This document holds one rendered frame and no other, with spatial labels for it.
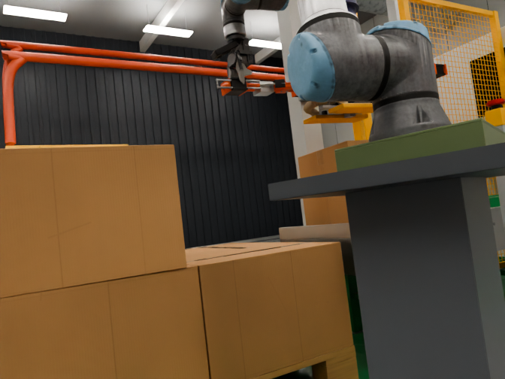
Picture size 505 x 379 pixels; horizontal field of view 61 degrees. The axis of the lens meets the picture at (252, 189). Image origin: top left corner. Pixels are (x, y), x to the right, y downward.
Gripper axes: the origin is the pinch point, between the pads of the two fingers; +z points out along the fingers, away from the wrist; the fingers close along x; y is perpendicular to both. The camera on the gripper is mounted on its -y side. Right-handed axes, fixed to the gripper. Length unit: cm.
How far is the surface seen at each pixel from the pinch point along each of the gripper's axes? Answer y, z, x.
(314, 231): 35, 63, 7
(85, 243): -64, 56, -17
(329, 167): 41, 36, -2
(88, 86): 109, -355, 1051
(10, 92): -79, -233, 748
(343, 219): 41, 59, -7
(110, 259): -58, 61, -18
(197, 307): -33, 81, -17
